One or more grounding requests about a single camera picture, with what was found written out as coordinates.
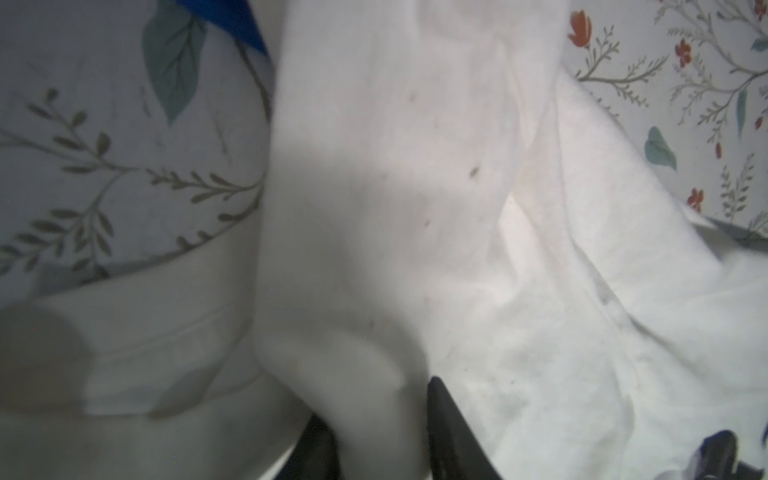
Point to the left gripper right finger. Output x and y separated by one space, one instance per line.
454 451

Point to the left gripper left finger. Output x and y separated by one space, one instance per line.
314 456

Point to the white t shirt with print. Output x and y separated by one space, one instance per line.
441 198

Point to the floral table cloth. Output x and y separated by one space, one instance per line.
135 131

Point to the folded blue t shirt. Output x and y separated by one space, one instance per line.
233 16

